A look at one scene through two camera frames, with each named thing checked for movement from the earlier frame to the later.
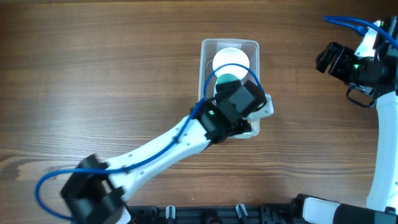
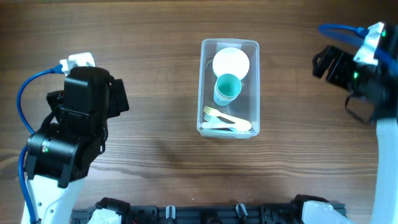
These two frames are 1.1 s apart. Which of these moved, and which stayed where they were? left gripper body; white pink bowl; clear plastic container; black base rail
Moved: left gripper body
Stayed: black base rail; white pink bowl; clear plastic container
